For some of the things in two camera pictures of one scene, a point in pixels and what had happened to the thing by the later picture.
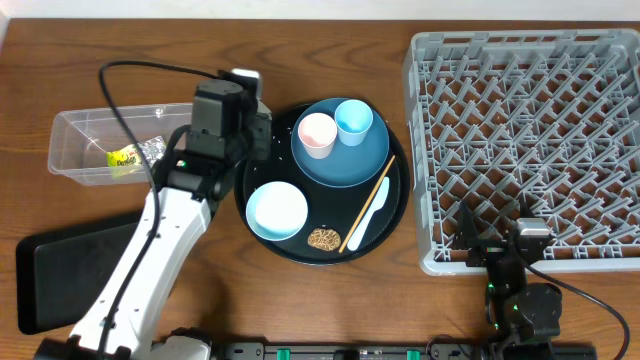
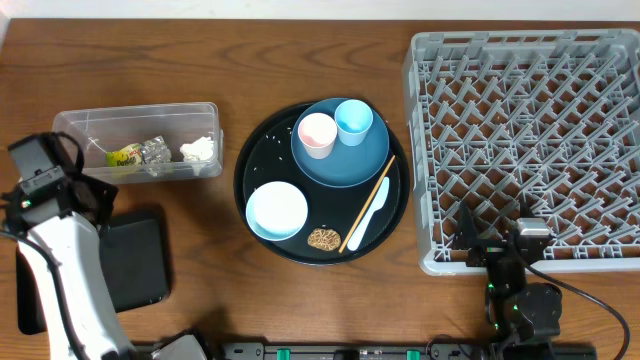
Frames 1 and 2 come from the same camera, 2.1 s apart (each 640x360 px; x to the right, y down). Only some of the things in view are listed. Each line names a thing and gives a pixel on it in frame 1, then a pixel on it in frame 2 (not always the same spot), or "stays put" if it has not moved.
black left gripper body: [260, 133] -> [93, 195]
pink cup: [317, 132] stays put
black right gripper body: [486, 252] stays put
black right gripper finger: [466, 235] stays put
